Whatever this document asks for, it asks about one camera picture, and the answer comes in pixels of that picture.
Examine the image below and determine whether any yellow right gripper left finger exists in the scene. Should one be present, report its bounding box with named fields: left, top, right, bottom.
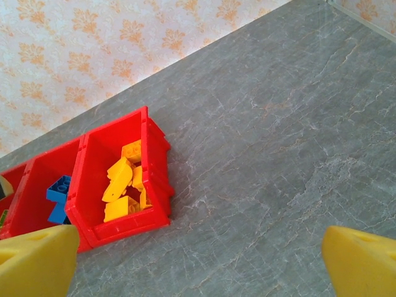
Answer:
left=0, top=225, right=80, bottom=297

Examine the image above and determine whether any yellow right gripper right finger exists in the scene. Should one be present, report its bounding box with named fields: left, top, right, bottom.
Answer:
left=321, top=225, right=396, bottom=297

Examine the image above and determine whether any blue lego brick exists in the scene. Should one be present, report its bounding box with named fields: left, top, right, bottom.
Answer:
left=47, top=197, right=71, bottom=225
left=46, top=174, right=72, bottom=202

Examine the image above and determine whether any long orange lego brick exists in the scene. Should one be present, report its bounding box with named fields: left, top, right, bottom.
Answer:
left=121, top=139, right=143, bottom=164

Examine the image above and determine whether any red plastic bin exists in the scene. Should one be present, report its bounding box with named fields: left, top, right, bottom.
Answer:
left=64, top=105, right=176, bottom=254
left=0, top=162, right=32, bottom=236
left=0, top=133, right=90, bottom=241

